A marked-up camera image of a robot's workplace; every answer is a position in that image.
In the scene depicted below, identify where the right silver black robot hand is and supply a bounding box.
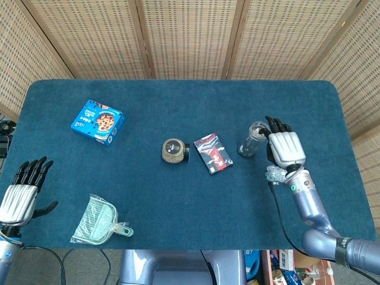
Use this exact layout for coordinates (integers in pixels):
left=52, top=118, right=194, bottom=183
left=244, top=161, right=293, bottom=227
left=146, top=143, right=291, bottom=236
left=265, top=115, right=307, bottom=173

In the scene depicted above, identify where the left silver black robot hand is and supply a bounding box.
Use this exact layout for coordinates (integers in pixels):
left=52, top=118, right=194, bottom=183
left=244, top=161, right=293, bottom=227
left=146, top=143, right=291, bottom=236
left=0, top=156, right=59, bottom=229

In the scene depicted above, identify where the clear glass jar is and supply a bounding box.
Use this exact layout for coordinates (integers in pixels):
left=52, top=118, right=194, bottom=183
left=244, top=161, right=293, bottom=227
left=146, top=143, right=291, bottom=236
left=237, top=120, right=271, bottom=159

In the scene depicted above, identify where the crumpled clear plastic item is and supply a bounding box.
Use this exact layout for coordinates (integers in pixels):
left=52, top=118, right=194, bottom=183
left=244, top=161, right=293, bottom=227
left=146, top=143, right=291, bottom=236
left=265, top=165, right=289, bottom=183

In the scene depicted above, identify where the black red card box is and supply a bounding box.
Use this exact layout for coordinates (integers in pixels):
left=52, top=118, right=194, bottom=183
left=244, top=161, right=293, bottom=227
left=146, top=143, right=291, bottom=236
left=194, top=133, right=234, bottom=175

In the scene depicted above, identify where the green dustpan in plastic wrap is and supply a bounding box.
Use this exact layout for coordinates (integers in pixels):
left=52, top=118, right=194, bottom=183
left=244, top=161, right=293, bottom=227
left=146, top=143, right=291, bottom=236
left=69, top=193, right=134, bottom=246

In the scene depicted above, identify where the woven rattan screen panel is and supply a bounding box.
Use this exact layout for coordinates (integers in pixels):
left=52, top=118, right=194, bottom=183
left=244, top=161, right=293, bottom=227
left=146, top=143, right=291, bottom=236
left=135, top=0, right=246, bottom=80
left=0, top=0, right=75, bottom=119
left=308, top=0, right=380, bottom=238
left=22, top=0, right=155, bottom=80
left=227, top=0, right=362, bottom=80

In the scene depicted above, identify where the blue cookie box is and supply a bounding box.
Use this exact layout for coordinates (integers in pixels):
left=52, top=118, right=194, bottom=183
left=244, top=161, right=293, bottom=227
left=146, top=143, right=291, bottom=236
left=70, top=99, right=125, bottom=148

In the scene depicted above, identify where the tea jar with black lid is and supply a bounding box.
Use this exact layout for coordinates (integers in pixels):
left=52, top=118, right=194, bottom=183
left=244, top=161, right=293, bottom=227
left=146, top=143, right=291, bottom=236
left=161, top=138, right=191, bottom=164

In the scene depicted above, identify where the pink crate with packages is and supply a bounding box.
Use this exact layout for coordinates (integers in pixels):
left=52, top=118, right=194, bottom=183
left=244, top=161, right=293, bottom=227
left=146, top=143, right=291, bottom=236
left=261, top=249, right=338, bottom=285

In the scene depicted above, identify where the blue plastic container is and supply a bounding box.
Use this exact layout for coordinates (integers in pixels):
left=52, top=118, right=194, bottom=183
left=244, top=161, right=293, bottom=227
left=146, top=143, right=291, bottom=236
left=245, top=250, right=262, bottom=280

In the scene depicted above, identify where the blue carpet table cover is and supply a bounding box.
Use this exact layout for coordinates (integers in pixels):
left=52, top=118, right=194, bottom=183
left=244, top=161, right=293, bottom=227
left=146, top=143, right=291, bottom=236
left=0, top=79, right=377, bottom=251

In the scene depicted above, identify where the silver blue robot torso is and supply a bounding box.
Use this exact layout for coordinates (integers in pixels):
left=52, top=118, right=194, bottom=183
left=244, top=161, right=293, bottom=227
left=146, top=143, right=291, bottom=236
left=118, top=249, right=247, bottom=285

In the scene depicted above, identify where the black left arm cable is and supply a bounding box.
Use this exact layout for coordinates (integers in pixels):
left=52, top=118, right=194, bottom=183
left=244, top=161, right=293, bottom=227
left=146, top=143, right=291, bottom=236
left=20, top=245, right=67, bottom=285

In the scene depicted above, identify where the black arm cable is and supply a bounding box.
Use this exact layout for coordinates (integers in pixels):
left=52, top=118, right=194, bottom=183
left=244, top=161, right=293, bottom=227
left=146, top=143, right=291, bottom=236
left=268, top=180, right=311, bottom=257
left=20, top=245, right=67, bottom=285

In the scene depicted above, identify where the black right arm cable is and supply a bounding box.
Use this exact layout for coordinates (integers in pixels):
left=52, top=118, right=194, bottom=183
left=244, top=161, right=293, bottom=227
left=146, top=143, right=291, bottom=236
left=268, top=180, right=311, bottom=257

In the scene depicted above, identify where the black electronics with cables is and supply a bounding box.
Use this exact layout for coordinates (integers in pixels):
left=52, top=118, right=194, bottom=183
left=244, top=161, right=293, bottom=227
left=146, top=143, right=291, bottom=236
left=0, top=112, right=16, bottom=159

